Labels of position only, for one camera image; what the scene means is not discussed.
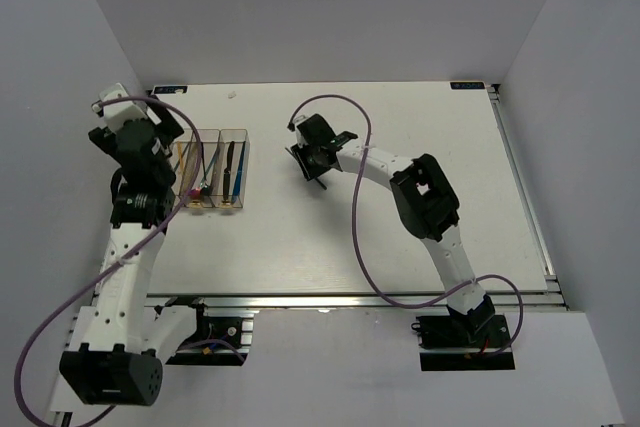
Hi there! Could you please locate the rainbow spoon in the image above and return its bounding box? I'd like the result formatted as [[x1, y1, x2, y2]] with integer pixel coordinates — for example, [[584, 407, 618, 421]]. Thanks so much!
[[188, 144, 222, 198]]

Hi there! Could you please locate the black spoon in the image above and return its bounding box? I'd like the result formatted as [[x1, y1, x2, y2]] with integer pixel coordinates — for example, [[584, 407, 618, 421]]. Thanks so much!
[[199, 148, 215, 196]]

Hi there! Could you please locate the blue knife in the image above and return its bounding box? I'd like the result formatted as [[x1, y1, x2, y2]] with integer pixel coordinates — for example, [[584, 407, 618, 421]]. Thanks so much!
[[232, 141, 246, 203]]

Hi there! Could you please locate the black knife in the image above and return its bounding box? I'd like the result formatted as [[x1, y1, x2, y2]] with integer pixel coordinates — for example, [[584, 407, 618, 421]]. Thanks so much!
[[223, 141, 235, 204]]

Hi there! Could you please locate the orange chopstick short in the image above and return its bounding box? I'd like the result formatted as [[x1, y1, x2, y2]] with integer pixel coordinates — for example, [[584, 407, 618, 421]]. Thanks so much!
[[176, 142, 185, 174]]

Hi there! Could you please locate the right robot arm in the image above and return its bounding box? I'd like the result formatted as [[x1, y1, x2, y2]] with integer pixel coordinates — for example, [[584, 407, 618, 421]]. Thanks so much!
[[288, 114, 495, 346]]

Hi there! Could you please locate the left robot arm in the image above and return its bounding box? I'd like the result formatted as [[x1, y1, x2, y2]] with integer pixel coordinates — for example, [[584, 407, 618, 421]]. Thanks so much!
[[59, 95, 212, 406]]

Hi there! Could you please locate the left blue table label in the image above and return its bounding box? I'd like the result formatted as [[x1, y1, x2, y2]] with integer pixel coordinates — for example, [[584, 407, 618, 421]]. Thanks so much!
[[153, 85, 188, 95]]

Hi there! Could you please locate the blue table label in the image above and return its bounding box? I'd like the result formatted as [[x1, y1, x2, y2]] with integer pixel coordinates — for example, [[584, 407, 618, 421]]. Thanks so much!
[[153, 85, 188, 95], [449, 81, 486, 90]]

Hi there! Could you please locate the clear four-compartment container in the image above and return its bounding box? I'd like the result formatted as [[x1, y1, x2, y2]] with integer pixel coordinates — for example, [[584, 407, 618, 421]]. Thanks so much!
[[170, 129, 250, 209]]

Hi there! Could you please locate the right blue table label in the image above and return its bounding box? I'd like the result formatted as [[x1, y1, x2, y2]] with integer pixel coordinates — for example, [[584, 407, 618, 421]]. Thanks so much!
[[449, 81, 486, 90]]

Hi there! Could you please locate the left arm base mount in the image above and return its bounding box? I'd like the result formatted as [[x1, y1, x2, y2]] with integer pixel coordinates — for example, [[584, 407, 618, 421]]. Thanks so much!
[[155, 296, 253, 367]]

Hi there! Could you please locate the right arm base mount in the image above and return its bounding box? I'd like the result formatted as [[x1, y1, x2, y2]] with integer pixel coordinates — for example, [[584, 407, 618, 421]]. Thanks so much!
[[411, 315, 516, 372]]

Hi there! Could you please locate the aluminium table frame rail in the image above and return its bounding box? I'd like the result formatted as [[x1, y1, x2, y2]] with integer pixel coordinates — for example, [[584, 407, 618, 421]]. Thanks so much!
[[487, 84, 567, 309]]

